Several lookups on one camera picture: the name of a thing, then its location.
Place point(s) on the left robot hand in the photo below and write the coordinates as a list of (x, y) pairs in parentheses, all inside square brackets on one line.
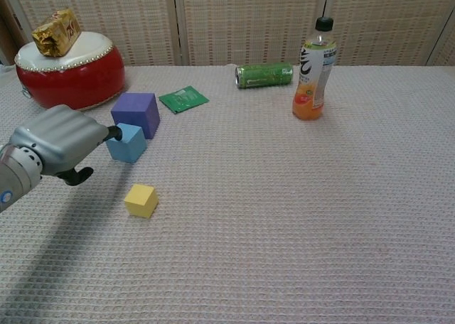
[(60, 139)]

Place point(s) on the gold foil snack packet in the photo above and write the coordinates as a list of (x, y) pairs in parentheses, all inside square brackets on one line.
[(57, 32)]

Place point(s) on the orange juice bottle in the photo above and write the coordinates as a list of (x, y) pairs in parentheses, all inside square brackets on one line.
[(313, 75)]

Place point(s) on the blue foam cube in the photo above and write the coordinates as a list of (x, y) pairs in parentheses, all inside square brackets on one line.
[(129, 146)]

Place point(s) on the red drum white skin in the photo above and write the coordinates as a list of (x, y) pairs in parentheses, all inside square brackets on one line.
[(78, 82)]

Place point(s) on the woven pale tablecloth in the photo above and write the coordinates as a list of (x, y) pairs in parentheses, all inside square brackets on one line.
[(266, 214)]

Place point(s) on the purple foam cube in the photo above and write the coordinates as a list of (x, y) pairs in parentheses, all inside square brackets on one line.
[(135, 105)]

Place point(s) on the bamboo folding screen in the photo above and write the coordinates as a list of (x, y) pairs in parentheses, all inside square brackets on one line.
[(249, 22)]

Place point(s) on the brown wooden cabinet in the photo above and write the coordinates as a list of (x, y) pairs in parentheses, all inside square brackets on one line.
[(8, 36)]

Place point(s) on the green sachet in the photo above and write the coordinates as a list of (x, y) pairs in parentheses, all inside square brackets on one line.
[(183, 99)]

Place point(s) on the green drink can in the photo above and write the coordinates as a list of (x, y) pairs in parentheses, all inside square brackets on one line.
[(264, 76)]

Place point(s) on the yellow foam cube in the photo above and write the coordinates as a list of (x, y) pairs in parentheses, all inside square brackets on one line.
[(140, 201)]

